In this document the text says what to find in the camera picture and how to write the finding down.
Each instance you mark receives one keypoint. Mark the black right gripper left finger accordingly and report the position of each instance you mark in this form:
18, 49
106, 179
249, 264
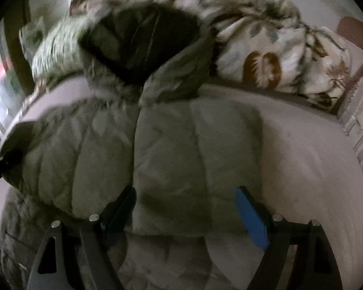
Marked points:
56, 265

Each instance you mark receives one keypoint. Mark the floral leaf print blanket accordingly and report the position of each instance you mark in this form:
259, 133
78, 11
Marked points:
266, 44

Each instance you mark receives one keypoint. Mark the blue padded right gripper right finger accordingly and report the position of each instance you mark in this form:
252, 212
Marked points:
314, 266

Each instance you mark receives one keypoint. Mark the brown folded garment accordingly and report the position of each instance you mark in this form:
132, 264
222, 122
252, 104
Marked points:
83, 7

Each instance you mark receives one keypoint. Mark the brown wooden headboard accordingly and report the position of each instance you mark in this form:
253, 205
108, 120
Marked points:
352, 30

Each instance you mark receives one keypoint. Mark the window with stained glass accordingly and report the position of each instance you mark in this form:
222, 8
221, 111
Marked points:
12, 95

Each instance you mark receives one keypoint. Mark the beige crumpled cloth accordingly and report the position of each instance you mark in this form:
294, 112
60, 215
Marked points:
42, 87

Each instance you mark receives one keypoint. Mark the olive quilted hooded jacket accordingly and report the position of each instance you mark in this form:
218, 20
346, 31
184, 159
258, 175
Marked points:
158, 163

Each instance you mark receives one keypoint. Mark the pink bed sheet mattress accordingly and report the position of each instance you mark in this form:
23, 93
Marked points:
308, 167

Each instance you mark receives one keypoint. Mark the green white patterned pillow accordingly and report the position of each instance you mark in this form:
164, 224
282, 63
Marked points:
59, 54

